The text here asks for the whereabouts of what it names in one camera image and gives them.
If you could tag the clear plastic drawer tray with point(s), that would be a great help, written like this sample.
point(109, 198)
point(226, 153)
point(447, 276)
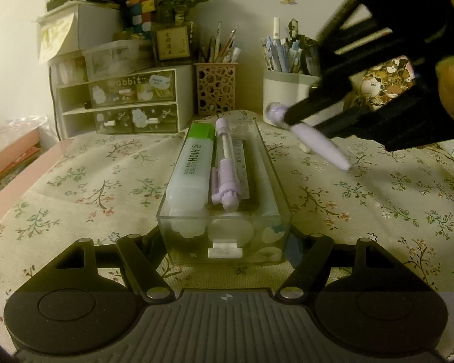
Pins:
point(223, 242)

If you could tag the colourful puzzle cube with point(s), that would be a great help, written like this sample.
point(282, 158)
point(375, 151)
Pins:
point(142, 9)

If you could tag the clear plastic wrap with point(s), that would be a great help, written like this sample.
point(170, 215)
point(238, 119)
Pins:
point(19, 132)

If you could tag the cream paper sheet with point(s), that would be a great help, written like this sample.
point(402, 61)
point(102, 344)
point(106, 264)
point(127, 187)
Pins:
point(56, 37)

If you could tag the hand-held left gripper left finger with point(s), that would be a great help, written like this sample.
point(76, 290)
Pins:
point(136, 259)

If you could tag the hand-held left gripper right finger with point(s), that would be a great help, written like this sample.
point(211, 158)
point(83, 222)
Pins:
point(311, 261)

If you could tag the small white object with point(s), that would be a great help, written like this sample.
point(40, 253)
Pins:
point(306, 147)

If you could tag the white drawer organizer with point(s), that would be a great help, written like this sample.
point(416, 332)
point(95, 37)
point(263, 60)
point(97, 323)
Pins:
point(128, 102)

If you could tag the bunch of pencils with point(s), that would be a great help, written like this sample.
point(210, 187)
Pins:
point(221, 47)

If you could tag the green cap highlighter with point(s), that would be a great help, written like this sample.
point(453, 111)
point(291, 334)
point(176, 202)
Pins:
point(191, 166)

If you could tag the white storage box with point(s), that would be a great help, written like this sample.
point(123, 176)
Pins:
point(98, 26)

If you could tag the square labelled plant pot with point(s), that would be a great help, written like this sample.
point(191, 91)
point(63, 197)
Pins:
point(172, 43)

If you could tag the purple patterned pen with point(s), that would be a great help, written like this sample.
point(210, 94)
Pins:
point(314, 136)

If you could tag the purple clear barrel pen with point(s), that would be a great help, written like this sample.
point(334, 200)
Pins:
point(225, 166)

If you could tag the cat pattern pouch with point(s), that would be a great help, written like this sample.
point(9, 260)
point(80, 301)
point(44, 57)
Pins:
point(386, 79)

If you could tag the pink lattice pen holder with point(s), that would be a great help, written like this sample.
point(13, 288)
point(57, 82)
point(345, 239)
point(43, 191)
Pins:
point(215, 90)

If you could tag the white pen holder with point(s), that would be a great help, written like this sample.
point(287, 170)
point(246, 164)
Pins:
point(287, 98)

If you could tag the floral tablecloth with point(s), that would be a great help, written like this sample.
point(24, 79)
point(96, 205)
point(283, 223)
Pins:
point(98, 196)

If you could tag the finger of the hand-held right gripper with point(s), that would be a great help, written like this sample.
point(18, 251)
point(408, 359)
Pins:
point(348, 124)
point(306, 106)

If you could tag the bunch of blue white pens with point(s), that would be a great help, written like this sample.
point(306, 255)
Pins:
point(280, 53)

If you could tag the pink flat box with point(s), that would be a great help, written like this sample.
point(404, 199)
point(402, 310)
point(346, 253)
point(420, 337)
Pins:
point(11, 158)

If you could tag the clear ruler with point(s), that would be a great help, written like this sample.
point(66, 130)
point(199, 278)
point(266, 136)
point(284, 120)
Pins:
point(241, 166)

